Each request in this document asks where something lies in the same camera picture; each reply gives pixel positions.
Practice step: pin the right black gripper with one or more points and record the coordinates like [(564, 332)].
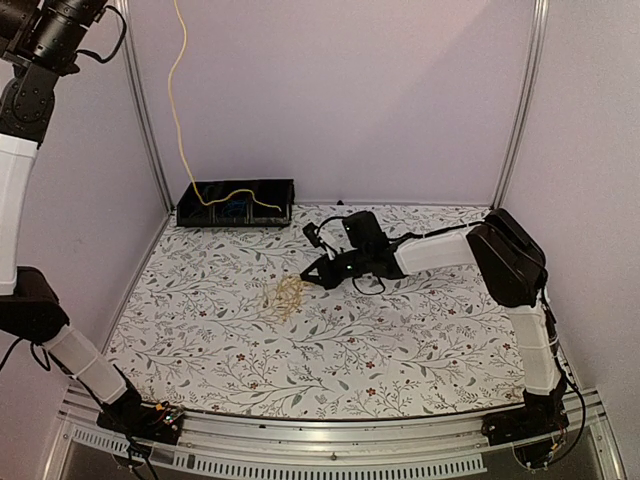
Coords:
[(328, 278)]

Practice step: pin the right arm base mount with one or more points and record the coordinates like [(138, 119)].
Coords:
[(541, 423)]

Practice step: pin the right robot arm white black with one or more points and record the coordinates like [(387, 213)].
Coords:
[(511, 264)]

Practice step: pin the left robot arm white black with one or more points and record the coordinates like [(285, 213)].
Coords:
[(41, 40)]

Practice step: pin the left aluminium corner post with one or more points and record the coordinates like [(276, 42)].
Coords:
[(141, 109)]

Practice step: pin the black compartment storage bin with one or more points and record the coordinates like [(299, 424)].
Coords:
[(237, 204)]

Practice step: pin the aluminium corner post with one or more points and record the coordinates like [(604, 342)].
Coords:
[(531, 71), (141, 109)]

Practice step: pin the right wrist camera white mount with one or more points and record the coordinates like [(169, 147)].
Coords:
[(319, 238)]

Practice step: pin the right aluminium corner post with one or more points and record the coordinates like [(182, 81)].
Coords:
[(531, 71)]

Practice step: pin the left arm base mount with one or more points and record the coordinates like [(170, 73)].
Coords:
[(130, 416)]

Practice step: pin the aluminium front rail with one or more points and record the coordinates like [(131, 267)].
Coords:
[(217, 446)]

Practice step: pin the floral patterned table mat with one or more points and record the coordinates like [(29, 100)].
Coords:
[(221, 321)]

